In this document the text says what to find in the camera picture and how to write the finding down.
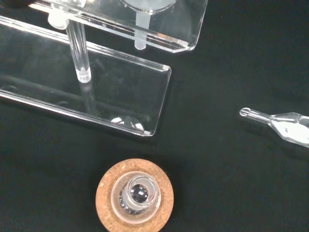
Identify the clear glass weighing funnel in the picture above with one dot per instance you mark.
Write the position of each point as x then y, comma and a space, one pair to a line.
287, 126

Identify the clear acrylic funnel stand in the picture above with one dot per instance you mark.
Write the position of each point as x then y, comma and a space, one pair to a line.
125, 96

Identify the black bench cloth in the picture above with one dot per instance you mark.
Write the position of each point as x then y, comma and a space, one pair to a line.
217, 181

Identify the small round-bottom glass flask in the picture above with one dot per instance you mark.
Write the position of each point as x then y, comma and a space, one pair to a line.
137, 193

